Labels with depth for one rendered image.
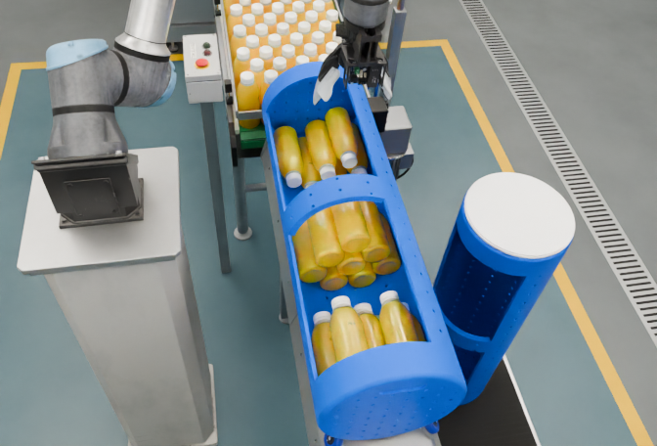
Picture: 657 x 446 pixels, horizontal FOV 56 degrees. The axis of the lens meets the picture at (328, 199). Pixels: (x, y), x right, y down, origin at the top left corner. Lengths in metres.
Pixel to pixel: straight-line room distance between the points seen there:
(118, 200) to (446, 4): 3.35
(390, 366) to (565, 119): 2.74
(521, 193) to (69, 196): 1.08
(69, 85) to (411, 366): 0.81
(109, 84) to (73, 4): 3.03
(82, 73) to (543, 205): 1.12
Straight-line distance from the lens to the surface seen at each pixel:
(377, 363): 1.08
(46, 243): 1.39
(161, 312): 1.53
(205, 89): 1.82
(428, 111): 3.45
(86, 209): 1.35
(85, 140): 1.26
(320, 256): 1.33
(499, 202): 1.62
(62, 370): 2.56
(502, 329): 1.82
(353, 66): 1.09
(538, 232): 1.59
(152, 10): 1.35
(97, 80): 1.29
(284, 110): 1.69
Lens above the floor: 2.19
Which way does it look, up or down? 49 degrees down
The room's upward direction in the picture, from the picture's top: 5 degrees clockwise
